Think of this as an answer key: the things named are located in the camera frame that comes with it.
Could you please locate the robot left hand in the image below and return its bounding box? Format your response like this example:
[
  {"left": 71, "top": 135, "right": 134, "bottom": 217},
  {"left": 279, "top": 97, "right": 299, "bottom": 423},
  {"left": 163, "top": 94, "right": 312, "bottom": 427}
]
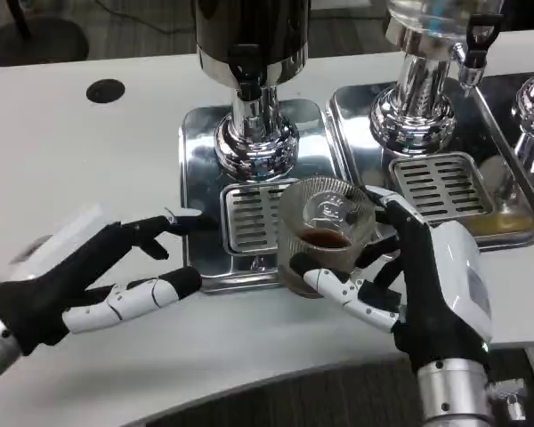
[{"left": 0, "top": 202, "right": 204, "bottom": 357}]

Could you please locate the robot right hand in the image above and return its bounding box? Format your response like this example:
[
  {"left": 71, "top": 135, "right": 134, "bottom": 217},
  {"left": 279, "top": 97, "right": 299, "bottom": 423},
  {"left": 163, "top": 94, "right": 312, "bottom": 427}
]
[{"left": 288, "top": 185, "right": 493, "bottom": 370}]

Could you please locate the clear ribbed glass cup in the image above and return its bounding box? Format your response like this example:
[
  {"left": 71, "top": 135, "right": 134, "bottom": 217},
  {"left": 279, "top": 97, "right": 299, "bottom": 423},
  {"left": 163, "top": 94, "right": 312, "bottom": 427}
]
[{"left": 276, "top": 176, "right": 377, "bottom": 299}]

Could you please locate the steel slotted drip grid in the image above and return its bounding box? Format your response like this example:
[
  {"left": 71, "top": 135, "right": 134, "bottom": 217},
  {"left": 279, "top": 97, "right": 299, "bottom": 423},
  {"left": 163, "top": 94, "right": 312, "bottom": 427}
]
[
  {"left": 220, "top": 181, "right": 297, "bottom": 255},
  {"left": 387, "top": 151, "right": 498, "bottom": 223}
]

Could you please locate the steel drip tray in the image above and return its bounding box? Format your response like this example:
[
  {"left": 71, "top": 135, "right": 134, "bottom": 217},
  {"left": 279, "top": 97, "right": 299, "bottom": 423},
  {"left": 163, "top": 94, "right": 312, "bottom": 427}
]
[
  {"left": 471, "top": 70, "right": 534, "bottom": 244},
  {"left": 327, "top": 82, "right": 534, "bottom": 253},
  {"left": 179, "top": 98, "right": 355, "bottom": 294}
]

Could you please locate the black round counter grommet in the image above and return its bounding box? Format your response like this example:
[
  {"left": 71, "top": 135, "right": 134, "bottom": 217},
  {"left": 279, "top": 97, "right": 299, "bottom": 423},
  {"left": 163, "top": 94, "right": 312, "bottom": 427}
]
[{"left": 85, "top": 78, "right": 126, "bottom": 104}]

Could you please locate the clear tank drink dispenser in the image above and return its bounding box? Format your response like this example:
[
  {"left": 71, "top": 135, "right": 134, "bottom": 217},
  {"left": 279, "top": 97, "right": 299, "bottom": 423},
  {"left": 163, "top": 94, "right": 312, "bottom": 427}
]
[{"left": 368, "top": 0, "right": 504, "bottom": 150}]

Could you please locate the black chair base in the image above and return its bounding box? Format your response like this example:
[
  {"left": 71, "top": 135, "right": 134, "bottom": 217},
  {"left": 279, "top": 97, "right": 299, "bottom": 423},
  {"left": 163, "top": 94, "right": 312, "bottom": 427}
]
[{"left": 0, "top": 0, "right": 90, "bottom": 68}]

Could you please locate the dark tank drink dispenser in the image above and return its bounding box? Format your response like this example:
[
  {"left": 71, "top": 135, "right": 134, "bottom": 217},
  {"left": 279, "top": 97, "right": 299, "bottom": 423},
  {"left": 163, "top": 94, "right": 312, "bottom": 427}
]
[{"left": 193, "top": 0, "right": 312, "bottom": 183}]

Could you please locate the black handled dispenser tap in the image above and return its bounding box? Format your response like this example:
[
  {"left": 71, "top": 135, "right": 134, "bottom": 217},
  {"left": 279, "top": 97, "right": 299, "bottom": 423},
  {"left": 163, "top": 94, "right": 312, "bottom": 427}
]
[{"left": 453, "top": 12, "right": 504, "bottom": 88}]

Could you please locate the thin floor cable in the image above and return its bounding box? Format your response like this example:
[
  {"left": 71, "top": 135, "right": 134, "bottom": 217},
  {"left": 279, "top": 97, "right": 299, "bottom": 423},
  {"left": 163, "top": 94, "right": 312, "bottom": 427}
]
[{"left": 93, "top": 0, "right": 197, "bottom": 36}]

